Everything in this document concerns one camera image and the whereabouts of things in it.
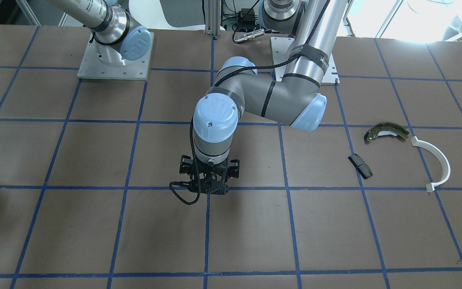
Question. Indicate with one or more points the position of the white curved plastic bracket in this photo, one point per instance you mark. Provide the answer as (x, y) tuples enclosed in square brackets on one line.
[(442, 159)]

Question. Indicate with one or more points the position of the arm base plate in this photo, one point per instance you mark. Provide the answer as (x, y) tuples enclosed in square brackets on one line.
[(114, 68), (281, 48)]

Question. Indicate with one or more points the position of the olive brake shoe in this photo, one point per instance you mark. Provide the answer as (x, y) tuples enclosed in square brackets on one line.
[(386, 129)]

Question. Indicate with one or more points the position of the black brake pad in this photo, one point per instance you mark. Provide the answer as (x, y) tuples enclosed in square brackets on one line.
[(359, 164)]

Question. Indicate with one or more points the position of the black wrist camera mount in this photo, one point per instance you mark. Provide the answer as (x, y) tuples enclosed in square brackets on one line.
[(208, 186)]

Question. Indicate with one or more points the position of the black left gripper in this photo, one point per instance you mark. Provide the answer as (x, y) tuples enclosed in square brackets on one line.
[(185, 166)]

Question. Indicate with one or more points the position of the silver cylindrical connector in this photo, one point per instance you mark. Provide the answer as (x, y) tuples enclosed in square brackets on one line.
[(241, 39)]

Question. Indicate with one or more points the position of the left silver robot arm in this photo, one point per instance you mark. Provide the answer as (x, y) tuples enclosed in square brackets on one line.
[(294, 100)]

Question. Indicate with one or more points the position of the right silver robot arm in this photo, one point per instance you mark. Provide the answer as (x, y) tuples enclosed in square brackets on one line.
[(118, 39)]

